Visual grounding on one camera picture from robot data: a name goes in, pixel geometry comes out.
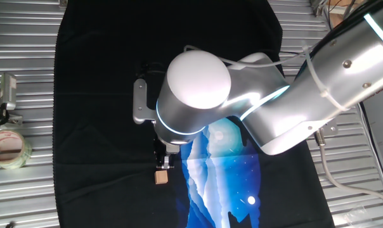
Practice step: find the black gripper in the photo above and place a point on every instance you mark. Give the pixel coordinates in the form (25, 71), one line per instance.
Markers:
(161, 147)

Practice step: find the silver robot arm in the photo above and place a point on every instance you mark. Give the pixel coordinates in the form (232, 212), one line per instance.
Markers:
(274, 104)

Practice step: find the small wooden block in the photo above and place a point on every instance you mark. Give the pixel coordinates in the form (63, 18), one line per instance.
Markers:
(161, 178)

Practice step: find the black cloth with blue print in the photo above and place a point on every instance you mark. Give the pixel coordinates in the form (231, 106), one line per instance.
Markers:
(99, 126)

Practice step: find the clear tape roll red print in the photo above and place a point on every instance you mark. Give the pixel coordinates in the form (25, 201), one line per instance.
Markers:
(7, 158)

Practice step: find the white zip tie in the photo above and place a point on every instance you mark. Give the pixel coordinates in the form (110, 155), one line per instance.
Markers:
(318, 85)

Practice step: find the clear plastic bag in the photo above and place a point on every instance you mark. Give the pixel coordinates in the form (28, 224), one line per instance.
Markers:
(366, 218)

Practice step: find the white printed paper sheet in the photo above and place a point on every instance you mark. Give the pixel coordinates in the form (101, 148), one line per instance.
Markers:
(381, 126)

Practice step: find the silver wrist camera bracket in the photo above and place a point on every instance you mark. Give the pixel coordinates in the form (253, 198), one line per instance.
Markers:
(140, 101)

